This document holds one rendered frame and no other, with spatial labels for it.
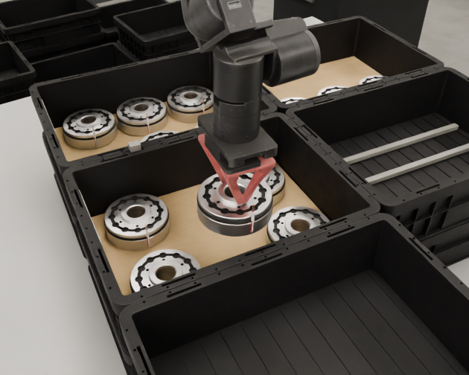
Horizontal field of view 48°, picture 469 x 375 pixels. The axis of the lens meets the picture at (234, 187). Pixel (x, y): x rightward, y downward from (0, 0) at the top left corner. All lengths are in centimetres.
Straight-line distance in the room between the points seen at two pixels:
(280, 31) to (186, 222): 39
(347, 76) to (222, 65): 77
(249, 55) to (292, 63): 6
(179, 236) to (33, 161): 55
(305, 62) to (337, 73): 70
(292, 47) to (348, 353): 40
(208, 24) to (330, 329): 43
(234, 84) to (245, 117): 4
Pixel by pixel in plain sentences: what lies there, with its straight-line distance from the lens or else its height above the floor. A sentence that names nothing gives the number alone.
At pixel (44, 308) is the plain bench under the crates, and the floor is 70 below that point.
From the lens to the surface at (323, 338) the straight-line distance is 75.
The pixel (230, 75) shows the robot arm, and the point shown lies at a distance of 59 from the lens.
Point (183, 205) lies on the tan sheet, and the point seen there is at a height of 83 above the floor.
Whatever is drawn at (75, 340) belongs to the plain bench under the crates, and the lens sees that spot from 93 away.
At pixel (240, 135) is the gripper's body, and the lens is 63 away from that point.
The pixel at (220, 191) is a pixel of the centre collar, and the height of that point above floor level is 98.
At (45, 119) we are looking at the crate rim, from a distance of 101.
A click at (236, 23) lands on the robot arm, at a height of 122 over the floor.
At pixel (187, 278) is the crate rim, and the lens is 68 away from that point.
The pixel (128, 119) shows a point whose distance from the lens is 110.
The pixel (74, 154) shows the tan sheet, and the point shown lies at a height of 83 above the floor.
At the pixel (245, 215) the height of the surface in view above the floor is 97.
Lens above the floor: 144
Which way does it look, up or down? 40 degrees down
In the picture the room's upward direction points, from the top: straight up
